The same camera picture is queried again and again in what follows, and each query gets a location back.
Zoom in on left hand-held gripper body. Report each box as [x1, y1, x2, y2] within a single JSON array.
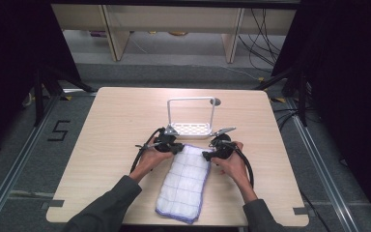
[[154, 125, 180, 155]]

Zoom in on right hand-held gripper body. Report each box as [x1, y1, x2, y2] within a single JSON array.
[[209, 127, 238, 160]]

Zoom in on white cloth with purple edge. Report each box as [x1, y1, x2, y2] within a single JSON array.
[[155, 143, 214, 225]]

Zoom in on person's left hand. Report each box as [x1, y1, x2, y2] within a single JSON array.
[[128, 136, 175, 185]]

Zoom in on person's right hand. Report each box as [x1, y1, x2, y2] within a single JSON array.
[[214, 141, 254, 196]]

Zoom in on white metal towel rack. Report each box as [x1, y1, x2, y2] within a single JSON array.
[[166, 96, 216, 140]]

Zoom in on black metal stand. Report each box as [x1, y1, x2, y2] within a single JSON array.
[[253, 65, 311, 128], [33, 65, 98, 128]]

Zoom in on grey tape strip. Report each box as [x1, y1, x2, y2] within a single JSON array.
[[41, 199, 66, 211], [292, 206, 310, 217]]

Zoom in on black tape floor mark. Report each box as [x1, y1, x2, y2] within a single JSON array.
[[46, 120, 71, 142]]

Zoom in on light wooden shelf unit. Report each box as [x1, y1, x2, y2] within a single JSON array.
[[51, 3, 298, 64]]

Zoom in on black curtain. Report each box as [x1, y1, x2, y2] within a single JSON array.
[[271, 0, 371, 224], [0, 0, 82, 160]]

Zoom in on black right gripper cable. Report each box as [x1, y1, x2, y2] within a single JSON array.
[[227, 140, 256, 189]]

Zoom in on black floor cables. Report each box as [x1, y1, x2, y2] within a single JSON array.
[[271, 106, 304, 131]]

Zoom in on white floor cable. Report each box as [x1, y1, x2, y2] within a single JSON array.
[[217, 63, 263, 82]]

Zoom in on aluminium floor rail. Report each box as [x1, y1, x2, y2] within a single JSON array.
[[285, 97, 359, 232], [0, 95, 61, 232]]

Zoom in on bundle of black hanging cables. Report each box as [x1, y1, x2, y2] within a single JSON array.
[[238, 8, 286, 73]]

